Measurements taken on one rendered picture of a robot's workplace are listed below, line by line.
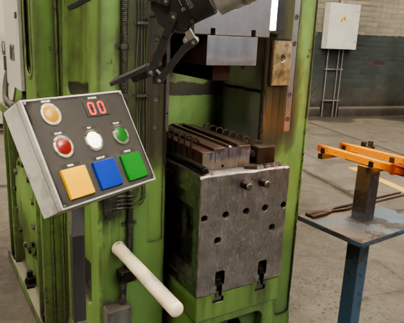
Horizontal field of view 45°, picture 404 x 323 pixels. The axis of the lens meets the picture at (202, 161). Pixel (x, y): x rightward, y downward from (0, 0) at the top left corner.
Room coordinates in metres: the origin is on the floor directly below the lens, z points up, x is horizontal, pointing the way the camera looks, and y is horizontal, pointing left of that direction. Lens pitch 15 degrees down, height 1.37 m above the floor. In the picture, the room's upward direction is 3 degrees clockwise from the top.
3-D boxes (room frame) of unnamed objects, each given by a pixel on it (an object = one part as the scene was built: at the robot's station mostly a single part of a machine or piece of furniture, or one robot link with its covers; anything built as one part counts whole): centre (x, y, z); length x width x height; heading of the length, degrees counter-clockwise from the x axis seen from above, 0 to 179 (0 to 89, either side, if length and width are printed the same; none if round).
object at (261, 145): (1.78, -0.21, 0.95); 0.12 x 0.08 x 0.06; 31
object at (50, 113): (1.17, 0.37, 1.16); 0.05 x 0.03 x 0.04; 121
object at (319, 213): (1.90, -0.66, 0.71); 0.60 x 0.04 x 0.01; 124
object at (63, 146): (1.15, 0.34, 1.09); 0.05 x 0.03 x 0.04; 121
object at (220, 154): (1.81, 0.02, 0.96); 0.42 x 0.20 x 0.09; 31
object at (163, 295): (1.38, 0.16, 0.62); 0.44 x 0.05 x 0.05; 31
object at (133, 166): (1.29, 0.19, 1.01); 0.07 x 0.05 x 0.07; 146
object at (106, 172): (1.20, 0.25, 1.01); 0.07 x 0.05 x 0.07; 146
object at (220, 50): (1.81, 0.02, 1.32); 0.42 x 0.20 x 0.10; 31
